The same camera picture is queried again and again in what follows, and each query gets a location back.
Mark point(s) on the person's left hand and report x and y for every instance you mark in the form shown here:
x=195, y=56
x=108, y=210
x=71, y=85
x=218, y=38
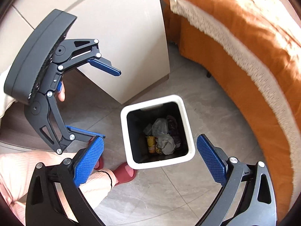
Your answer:
x=61, y=96

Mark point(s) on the white tissue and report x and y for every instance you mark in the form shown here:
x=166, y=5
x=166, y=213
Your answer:
x=167, y=143

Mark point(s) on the beige cabinet panel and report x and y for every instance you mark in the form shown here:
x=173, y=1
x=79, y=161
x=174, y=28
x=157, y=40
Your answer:
x=131, y=40

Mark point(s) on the yellow cup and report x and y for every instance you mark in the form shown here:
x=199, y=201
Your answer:
x=151, y=144

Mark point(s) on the white lace bed cover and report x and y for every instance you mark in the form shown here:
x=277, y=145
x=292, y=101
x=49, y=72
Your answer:
x=235, y=50

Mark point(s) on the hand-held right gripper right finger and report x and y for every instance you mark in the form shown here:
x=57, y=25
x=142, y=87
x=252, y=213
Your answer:
x=211, y=162

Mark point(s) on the person's leg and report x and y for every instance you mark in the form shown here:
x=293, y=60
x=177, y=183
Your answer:
x=18, y=174

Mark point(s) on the white trash bin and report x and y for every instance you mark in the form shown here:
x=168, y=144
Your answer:
x=160, y=163

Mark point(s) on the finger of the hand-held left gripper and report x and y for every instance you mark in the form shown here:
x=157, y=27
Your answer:
x=105, y=67
x=80, y=131

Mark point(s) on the clear plastic bag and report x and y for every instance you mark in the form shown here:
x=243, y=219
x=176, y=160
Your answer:
x=160, y=126

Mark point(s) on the orange blanket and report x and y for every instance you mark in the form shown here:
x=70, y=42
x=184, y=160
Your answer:
x=235, y=80

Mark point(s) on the purple wrapper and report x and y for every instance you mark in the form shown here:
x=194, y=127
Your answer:
x=172, y=123

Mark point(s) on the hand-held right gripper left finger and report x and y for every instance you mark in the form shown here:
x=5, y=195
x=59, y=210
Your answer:
x=89, y=162

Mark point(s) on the brown wrapper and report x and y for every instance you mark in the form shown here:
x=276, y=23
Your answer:
x=159, y=150

